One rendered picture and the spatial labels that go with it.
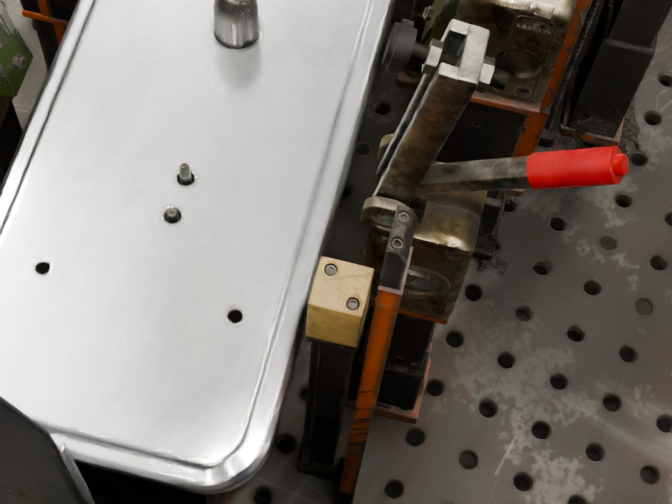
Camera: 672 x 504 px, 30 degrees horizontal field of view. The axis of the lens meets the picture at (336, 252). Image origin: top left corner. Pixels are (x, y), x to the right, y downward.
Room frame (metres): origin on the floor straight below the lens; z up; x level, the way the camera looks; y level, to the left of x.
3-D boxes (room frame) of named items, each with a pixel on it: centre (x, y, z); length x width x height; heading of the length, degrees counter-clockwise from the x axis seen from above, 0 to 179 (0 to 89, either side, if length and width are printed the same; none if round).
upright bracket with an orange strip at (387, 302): (0.28, -0.03, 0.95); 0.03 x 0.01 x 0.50; 172
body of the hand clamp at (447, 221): (0.38, -0.06, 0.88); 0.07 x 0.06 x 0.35; 82
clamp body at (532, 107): (0.55, -0.11, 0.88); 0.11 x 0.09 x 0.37; 82
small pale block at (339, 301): (0.31, -0.01, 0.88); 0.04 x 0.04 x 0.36; 82
